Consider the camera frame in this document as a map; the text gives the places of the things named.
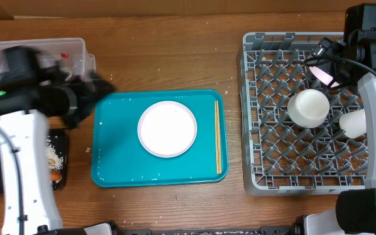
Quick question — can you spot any pink bowl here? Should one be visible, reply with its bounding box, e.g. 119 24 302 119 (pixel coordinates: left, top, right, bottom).
309 66 339 88

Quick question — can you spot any red snack wrapper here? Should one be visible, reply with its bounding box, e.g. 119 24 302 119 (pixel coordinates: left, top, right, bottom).
61 54 69 61

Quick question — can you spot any white saucer bowl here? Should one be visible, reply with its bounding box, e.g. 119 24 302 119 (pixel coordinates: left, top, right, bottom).
287 89 330 128

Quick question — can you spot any white cup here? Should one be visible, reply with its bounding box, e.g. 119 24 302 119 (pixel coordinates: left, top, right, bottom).
339 109 366 138

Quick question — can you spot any orange carrot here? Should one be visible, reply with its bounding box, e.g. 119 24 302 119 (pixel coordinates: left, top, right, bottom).
50 171 62 183

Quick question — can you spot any wooden chopstick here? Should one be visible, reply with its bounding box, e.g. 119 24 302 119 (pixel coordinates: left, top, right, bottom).
217 103 222 174
213 101 219 175

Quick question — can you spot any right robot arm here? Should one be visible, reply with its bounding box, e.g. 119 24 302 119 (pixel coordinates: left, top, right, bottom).
296 3 376 234

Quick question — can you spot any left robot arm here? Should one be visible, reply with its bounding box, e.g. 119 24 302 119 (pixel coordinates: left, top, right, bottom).
0 46 120 235

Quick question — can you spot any clear plastic bin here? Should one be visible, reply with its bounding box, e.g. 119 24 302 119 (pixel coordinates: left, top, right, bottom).
0 38 96 78

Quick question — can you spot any peanut shells and rice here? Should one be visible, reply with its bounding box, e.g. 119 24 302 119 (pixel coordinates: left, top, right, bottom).
46 138 64 171

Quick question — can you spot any teal serving tray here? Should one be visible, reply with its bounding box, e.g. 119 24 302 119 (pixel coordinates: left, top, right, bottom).
91 89 229 187

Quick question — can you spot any cardboard back panel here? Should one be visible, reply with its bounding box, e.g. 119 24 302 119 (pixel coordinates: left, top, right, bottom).
0 0 376 20

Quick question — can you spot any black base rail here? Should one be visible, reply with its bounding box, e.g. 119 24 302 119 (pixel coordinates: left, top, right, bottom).
35 221 296 235

